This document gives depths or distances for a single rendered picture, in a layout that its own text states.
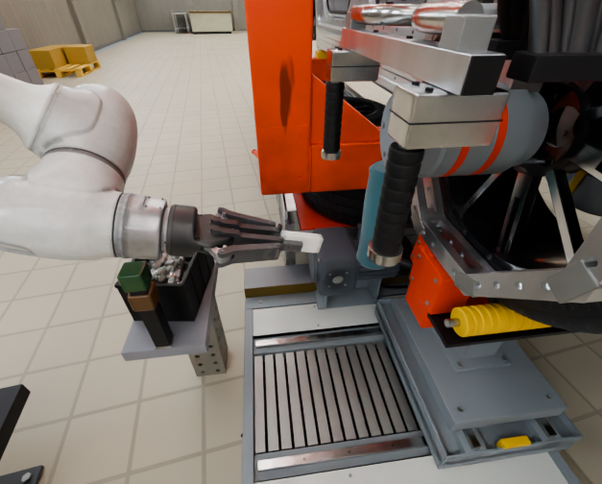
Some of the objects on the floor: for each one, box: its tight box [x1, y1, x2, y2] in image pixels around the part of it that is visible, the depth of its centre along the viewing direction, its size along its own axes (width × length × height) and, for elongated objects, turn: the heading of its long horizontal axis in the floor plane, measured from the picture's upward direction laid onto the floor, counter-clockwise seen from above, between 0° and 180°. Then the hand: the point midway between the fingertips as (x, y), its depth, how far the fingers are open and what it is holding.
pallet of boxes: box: [0, 7, 44, 113], centre depth 377 cm, size 103×69×102 cm
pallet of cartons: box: [28, 44, 101, 79], centre depth 592 cm, size 121×80×42 cm, turn 15°
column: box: [188, 298, 229, 376], centre depth 97 cm, size 10×10×42 cm
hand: (301, 242), depth 50 cm, fingers closed
